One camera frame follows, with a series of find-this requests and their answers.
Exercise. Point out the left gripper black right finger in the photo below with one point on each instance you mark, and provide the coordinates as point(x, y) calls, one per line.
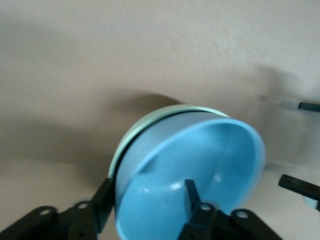
point(212, 225)

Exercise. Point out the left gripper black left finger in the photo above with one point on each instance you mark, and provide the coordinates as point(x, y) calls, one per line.
point(62, 225)

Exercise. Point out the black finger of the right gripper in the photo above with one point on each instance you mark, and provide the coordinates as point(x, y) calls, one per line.
point(311, 106)
point(300, 186)

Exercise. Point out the blue bowl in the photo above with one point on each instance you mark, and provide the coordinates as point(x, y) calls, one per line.
point(212, 155)

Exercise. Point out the pale green bowl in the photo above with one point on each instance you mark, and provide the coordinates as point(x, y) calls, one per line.
point(140, 122)

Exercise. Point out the table cover cloth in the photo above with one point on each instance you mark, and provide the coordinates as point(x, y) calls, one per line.
point(75, 50)

